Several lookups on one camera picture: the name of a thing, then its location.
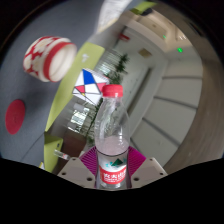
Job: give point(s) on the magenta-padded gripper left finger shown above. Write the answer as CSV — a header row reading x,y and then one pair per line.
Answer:
x,y
76,171

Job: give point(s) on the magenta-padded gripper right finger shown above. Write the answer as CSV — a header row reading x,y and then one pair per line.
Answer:
x,y
148,170

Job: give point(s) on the clear red-capped water bottle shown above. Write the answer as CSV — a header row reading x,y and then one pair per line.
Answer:
x,y
112,150

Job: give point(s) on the flat round red coaster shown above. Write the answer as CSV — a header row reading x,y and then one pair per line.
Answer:
x,y
15,116

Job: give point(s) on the white cube with coloured triangles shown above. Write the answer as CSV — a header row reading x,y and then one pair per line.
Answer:
x,y
89,87

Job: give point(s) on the row of potted green plants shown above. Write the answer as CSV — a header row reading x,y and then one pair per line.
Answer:
x,y
116,71

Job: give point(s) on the red and white mug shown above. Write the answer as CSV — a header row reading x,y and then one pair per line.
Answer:
x,y
46,58

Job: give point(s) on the red fire extinguisher box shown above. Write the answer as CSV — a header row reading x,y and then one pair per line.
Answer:
x,y
124,36

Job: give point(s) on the black bag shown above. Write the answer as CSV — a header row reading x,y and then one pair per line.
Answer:
x,y
148,11

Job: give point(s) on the lime green seat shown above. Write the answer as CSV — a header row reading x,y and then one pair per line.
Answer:
x,y
140,6

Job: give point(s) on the framed wall picture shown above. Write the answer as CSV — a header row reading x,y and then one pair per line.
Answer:
x,y
145,53

